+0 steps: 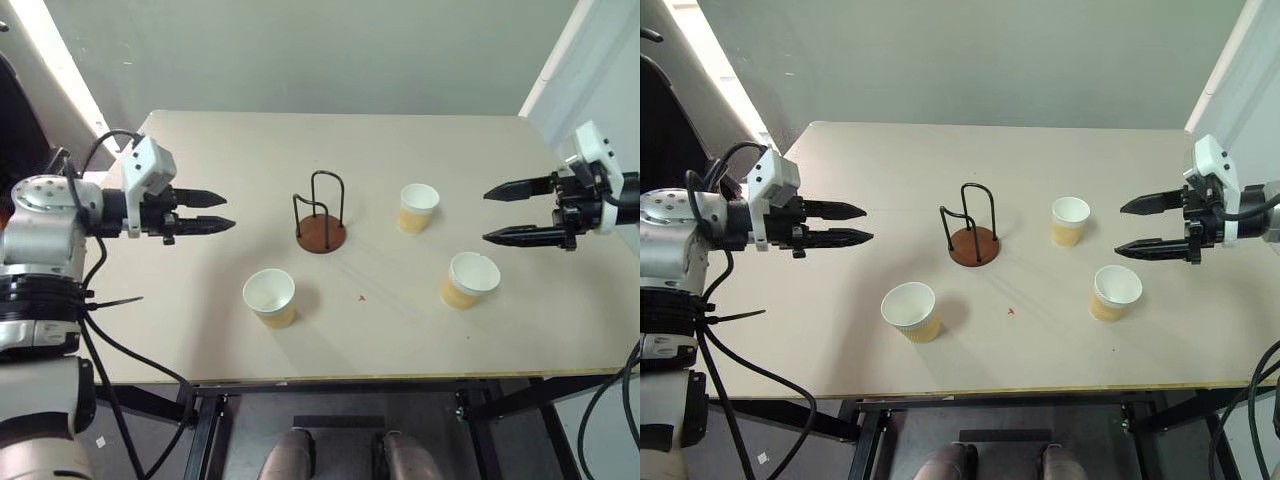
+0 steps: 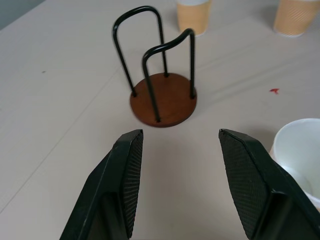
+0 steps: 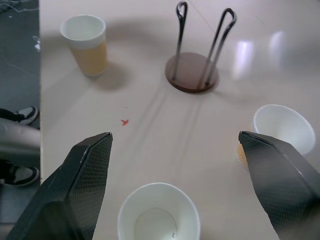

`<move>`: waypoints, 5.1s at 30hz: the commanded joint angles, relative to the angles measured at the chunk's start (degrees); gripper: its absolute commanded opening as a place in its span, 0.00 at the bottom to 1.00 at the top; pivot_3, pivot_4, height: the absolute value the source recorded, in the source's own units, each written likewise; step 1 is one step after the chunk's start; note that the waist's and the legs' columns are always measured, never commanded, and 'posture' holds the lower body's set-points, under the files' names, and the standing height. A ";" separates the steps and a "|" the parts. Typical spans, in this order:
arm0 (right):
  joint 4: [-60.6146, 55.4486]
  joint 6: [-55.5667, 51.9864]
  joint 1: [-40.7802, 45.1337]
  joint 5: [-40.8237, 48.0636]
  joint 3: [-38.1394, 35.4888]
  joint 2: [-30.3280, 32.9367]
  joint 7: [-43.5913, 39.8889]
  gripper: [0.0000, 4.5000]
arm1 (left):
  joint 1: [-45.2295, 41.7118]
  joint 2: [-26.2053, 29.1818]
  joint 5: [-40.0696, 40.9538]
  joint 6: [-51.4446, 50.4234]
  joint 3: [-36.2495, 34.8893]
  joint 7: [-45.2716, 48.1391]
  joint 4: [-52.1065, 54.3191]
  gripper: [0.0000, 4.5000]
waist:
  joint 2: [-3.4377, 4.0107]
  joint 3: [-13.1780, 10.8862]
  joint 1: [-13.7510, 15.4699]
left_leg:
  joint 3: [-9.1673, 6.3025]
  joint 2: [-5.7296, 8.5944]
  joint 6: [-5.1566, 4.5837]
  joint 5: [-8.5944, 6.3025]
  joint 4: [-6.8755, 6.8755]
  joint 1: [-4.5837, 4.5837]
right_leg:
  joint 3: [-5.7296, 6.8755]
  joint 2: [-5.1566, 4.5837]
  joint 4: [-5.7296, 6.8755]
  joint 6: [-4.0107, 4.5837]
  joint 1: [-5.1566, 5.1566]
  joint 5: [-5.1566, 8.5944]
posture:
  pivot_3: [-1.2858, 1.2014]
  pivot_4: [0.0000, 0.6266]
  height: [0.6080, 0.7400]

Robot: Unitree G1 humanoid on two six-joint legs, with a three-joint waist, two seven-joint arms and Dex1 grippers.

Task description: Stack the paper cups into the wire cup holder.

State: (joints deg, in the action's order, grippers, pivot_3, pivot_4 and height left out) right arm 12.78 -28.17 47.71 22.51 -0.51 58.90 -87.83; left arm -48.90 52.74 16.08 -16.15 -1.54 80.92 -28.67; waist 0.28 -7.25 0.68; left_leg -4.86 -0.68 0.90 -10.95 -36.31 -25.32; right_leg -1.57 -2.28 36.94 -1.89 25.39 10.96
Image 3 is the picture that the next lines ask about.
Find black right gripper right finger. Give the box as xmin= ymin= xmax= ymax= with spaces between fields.
xmin=238 ymin=130 xmax=320 ymax=237

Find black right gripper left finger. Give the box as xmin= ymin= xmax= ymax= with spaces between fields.
xmin=5 ymin=131 xmax=114 ymax=240

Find yellow ribbed paper cup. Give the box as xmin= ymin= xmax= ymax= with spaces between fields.
xmin=59 ymin=15 xmax=109 ymax=78
xmin=236 ymin=104 xmax=317 ymax=172

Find white paper cup near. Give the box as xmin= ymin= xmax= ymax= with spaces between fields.
xmin=117 ymin=182 xmax=201 ymax=240

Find black and white sneaker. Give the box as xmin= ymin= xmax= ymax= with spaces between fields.
xmin=0 ymin=160 xmax=41 ymax=188
xmin=0 ymin=106 xmax=40 ymax=126

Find person's legs and shoes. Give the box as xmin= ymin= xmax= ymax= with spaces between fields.
xmin=0 ymin=117 xmax=41 ymax=168

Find wooden base wire holder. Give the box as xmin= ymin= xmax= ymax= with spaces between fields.
xmin=164 ymin=0 xmax=238 ymax=94

